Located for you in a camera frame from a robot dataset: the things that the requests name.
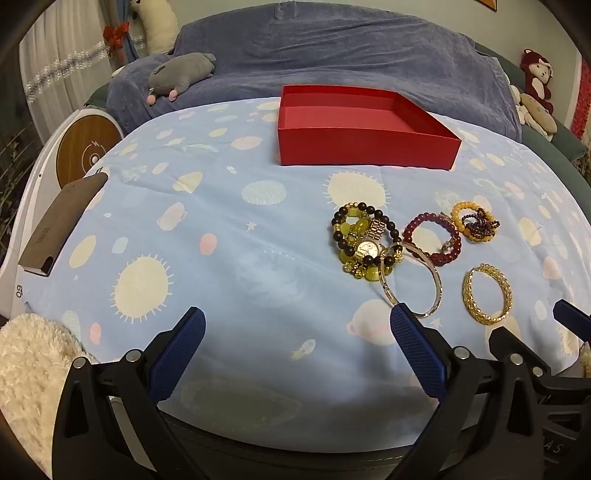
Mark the garnet small bead bracelet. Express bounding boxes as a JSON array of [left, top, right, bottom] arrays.
[[462, 208, 502, 241]]

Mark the white curtain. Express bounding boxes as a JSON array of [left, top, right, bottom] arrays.
[[18, 9, 112, 134]]

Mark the white fluffy cloth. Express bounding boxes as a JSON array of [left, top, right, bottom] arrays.
[[0, 314, 100, 476]]

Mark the red cardboard box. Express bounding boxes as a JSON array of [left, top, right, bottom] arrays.
[[277, 84, 462, 171]]

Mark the silver tinsel garland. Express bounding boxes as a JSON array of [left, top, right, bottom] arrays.
[[25, 41, 109, 104]]

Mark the red wall hanging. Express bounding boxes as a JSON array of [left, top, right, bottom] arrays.
[[571, 60, 591, 139]]

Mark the blue planet print tablecloth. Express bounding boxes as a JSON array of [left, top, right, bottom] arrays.
[[18, 99, 591, 450]]

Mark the blue curtain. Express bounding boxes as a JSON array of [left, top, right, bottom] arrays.
[[122, 33, 148, 61]]

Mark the white side table wooden disc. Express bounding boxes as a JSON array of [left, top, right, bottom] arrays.
[[0, 104, 125, 324]]

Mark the thin metal bangle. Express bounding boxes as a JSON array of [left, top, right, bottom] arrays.
[[381, 242, 443, 319]]

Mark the grey plush toy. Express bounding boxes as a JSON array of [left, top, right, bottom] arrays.
[[147, 52, 218, 103]]

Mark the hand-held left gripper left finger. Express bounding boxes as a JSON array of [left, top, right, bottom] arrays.
[[52, 307, 207, 480]]

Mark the gold chain bangle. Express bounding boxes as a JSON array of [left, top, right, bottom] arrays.
[[462, 264, 514, 326]]

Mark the red ribbon bow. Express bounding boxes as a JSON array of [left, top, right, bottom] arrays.
[[102, 23, 131, 58]]

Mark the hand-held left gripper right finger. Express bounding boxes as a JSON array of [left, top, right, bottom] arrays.
[[390, 302, 539, 480]]

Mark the beige cookie plush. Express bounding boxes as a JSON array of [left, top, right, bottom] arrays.
[[510, 85, 559, 141]]

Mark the dark red monkey plush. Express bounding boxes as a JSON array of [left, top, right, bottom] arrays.
[[520, 48, 555, 114]]

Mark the white plush toy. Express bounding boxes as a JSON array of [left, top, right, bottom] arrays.
[[129, 0, 178, 54]]

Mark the blue velvet sofa cover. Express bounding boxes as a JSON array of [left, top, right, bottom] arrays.
[[107, 2, 522, 139]]

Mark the gold wrist watch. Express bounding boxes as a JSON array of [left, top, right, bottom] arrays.
[[353, 217, 386, 261]]

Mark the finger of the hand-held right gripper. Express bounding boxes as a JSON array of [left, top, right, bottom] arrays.
[[488, 327, 555, 393], [553, 299, 591, 344]]

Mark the yellow green bead bracelet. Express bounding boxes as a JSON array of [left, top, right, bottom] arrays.
[[330, 202, 404, 281]]

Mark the brown flat box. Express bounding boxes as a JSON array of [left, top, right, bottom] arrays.
[[18, 172, 109, 278]]

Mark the yellow amber bead bracelet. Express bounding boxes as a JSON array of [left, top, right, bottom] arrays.
[[451, 201, 495, 243]]

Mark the red bead bracelet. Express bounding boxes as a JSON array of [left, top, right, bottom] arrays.
[[403, 211, 462, 267]]

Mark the dark bead bracelet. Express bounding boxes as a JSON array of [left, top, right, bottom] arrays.
[[333, 203, 402, 268]]

